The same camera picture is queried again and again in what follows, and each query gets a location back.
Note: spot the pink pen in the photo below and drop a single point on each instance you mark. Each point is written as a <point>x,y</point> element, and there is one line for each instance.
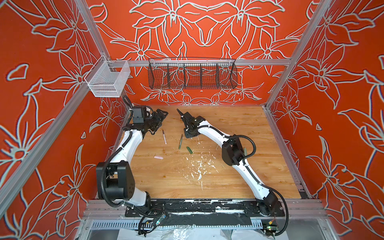
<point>164,136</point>

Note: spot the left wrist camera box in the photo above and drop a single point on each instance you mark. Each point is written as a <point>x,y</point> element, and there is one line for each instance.
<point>139,114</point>

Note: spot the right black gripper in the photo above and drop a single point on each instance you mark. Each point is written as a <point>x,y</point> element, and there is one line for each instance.
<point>187,136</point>

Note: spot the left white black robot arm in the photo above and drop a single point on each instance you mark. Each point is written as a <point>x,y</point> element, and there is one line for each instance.
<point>115,179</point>

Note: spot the black wire mesh basket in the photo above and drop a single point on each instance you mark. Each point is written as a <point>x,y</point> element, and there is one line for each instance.
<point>192,74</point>

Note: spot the dark green pen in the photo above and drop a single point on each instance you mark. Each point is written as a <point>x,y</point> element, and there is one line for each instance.
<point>180,142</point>

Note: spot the white wire mesh basket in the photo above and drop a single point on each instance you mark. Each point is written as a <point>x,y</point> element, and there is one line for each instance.
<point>107,79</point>

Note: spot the grey slotted cable duct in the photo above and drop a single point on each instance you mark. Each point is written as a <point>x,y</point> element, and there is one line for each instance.
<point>129,224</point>

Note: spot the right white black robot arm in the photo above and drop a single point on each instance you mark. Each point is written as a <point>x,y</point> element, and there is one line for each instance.
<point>233,155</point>

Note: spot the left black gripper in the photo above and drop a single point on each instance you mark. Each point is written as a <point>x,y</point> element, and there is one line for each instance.
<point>158,120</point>

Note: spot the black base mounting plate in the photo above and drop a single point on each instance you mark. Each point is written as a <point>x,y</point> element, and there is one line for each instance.
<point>249,207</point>

